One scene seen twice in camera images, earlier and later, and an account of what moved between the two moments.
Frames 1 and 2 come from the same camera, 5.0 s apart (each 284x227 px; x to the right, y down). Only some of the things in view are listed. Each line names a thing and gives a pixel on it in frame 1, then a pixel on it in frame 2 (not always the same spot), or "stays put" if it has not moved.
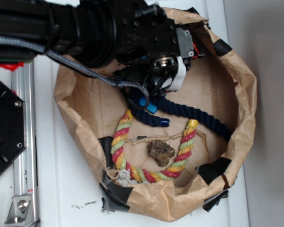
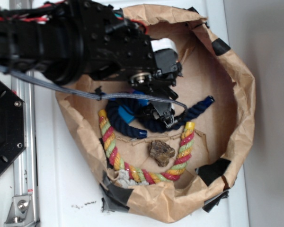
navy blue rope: x=167 y=107 to x=149 y=121
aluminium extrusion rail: x=25 y=167 stays put
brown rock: x=161 y=152 stays put
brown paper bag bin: x=176 y=160 stays put
